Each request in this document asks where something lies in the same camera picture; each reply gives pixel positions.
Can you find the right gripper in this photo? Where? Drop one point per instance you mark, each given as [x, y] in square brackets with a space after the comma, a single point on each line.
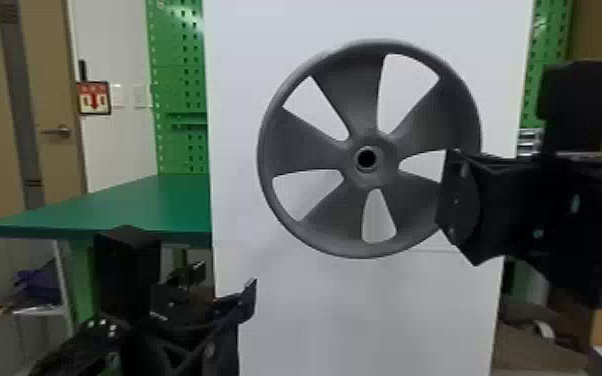
[532, 210]

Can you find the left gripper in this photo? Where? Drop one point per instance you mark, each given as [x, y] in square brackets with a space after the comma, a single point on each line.
[190, 341]

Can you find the grey wheel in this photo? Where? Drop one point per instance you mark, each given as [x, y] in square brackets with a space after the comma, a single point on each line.
[351, 94]

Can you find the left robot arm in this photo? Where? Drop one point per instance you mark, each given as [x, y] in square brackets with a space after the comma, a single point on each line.
[75, 357]

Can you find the white panel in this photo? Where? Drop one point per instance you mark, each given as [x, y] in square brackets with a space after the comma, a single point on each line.
[332, 325]

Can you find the brown door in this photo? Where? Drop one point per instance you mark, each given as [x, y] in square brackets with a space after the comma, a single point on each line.
[54, 63]

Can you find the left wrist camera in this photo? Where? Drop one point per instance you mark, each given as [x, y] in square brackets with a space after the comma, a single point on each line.
[125, 273]

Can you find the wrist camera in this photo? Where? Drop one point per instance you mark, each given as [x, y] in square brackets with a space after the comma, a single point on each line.
[125, 273]
[579, 105]

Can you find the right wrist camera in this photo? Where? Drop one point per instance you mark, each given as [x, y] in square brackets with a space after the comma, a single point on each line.
[579, 105]

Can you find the white wall switch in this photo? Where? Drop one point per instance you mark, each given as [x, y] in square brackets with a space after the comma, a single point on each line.
[118, 95]
[140, 95]

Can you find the red and white wall sign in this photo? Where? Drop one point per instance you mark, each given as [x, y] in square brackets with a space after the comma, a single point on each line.
[93, 98]

